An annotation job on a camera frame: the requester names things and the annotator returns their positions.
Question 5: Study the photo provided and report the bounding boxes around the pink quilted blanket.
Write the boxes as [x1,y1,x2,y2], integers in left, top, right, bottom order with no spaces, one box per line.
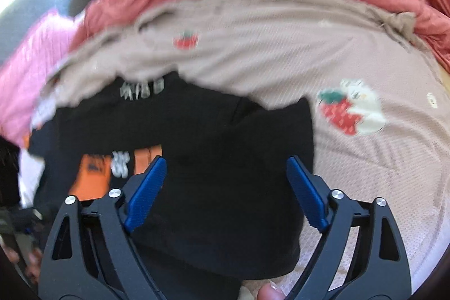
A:
[1,9,82,147]

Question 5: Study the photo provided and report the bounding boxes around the black shirt with orange print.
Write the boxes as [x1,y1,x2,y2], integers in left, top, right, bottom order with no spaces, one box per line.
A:
[28,72,314,299]

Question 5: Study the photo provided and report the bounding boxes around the grey quilted headboard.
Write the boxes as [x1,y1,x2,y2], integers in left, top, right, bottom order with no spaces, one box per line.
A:
[1,0,92,62]

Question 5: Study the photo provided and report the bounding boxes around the beige strawberry bear bedsheet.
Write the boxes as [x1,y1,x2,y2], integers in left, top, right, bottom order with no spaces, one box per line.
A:
[32,0,449,290]

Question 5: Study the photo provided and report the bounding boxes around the right hand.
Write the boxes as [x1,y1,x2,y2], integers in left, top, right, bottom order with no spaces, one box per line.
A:
[256,281,285,300]

